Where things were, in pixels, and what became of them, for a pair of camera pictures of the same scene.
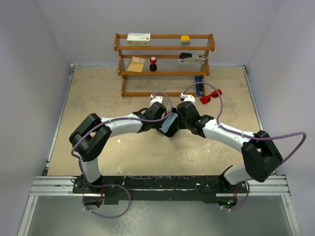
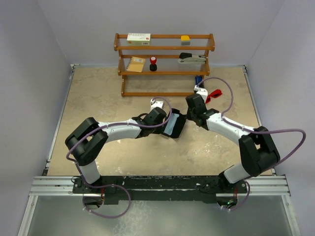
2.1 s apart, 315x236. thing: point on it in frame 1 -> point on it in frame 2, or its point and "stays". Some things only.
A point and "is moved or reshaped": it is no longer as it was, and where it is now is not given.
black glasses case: x=169 y=126 is moved or reshaped
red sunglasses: x=205 y=100 stays
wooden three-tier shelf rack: x=163 y=65 stays
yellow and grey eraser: x=185 y=40 stays
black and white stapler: x=187 y=58 stays
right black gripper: x=180 y=125 -> x=188 y=114
